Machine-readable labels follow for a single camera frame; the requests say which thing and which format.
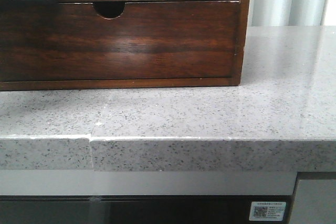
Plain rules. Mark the dark wooden drawer cabinet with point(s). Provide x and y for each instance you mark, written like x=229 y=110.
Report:
x=112 y=9

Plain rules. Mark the white QR code sticker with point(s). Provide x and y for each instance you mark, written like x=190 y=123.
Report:
x=267 y=211

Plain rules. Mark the white trim panel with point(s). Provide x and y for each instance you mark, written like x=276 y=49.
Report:
x=94 y=183

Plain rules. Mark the grey cabinet door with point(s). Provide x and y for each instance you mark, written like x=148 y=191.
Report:
x=314 y=201

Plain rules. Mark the black glass appliance front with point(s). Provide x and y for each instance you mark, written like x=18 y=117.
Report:
x=134 y=209

